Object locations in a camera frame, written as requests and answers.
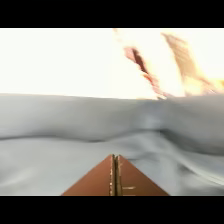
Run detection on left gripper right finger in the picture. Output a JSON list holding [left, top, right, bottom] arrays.
[[115, 154, 170, 197]]

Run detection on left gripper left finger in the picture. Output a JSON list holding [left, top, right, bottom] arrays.
[[61, 153, 117, 197]]

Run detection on light blue shirt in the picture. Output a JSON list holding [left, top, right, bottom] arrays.
[[0, 93, 224, 197]]

